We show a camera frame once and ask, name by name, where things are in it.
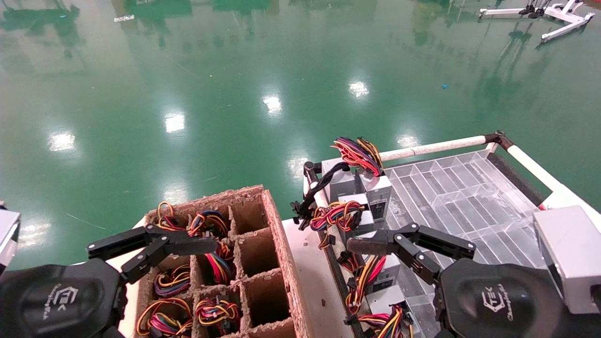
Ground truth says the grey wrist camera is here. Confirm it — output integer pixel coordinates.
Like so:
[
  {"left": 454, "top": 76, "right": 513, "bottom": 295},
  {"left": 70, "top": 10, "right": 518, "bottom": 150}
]
[
  {"left": 533, "top": 205, "right": 601, "bottom": 315},
  {"left": 0, "top": 202, "right": 22, "bottom": 275}
]

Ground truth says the grey power supply black cable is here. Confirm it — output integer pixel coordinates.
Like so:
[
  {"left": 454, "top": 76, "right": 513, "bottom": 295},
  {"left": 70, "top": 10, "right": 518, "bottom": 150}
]
[{"left": 291, "top": 158, "right": 356, "bottom": 230}]

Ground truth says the white metal floor stand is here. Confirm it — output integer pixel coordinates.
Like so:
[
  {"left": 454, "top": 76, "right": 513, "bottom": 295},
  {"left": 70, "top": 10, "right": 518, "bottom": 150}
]
[{"left": 479, "top": 0, "right": 596, "bottom": 44}]

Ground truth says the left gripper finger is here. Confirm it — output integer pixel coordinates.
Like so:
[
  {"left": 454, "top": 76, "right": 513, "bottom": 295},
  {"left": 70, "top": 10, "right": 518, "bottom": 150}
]
[{"left": 121, "top": 234, "right": 219, "bottom": 284}]

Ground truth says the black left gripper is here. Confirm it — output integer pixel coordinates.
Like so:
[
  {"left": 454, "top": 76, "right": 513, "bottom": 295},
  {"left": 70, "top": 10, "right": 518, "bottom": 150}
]
[{"left": 0, "top": 225, "right": 162, "bottom": 338}]

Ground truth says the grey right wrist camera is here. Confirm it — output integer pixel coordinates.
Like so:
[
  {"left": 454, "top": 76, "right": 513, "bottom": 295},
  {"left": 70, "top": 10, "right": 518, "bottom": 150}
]
[{"left": 533, "top": 205, "right": 601, "bottom": 315}]

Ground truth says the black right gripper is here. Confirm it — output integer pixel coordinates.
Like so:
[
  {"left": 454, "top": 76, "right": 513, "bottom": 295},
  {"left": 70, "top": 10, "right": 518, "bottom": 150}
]
[{"left": 399, "top": 222, "right": 601, "bottom": 338}]

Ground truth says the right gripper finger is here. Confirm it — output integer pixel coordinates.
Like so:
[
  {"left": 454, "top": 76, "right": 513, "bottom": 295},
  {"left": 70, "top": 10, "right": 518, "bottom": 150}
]
[{"left": 347, "top": 230, "right": 443, "bottom": 285}]

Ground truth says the clear plastic slotted tray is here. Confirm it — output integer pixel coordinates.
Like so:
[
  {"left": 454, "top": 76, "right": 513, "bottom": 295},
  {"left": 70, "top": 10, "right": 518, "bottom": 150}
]
[{"left": 383, "top": 149, "right": 555, "bottom": 338}]

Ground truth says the brown cardboard divider crate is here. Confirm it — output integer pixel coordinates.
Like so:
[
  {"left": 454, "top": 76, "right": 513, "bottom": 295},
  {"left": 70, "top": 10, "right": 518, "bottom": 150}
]
[{"left": 133, "top": 184, "right": 314, "bottom": 338}]

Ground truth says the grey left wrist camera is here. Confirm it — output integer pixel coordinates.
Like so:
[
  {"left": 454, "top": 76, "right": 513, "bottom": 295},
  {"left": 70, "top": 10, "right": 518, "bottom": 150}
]
[{"left": 0, "top": 202, "right": 22, "bottom": 275}]

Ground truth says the black foam liner strip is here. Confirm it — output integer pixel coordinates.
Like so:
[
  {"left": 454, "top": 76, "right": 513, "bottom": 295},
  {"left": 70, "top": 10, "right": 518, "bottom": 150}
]
[{"left": 487, "top": 153, "right": 547, "bottom": 207}]

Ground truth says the black rail corner connector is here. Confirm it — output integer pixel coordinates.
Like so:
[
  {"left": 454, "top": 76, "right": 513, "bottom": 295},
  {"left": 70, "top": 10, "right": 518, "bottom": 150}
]
[
  {"left": 484, "top": 131, "right": 512, "bottom": 151},
  {"left": 303, "top": 161, "right": 324, "bottom": 188}
]

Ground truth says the black cart edge strip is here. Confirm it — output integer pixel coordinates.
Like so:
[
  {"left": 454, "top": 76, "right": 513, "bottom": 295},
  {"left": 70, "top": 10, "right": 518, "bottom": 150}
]
[{"left": 322, "top": 232, "right": 367, "bottom": 338}]

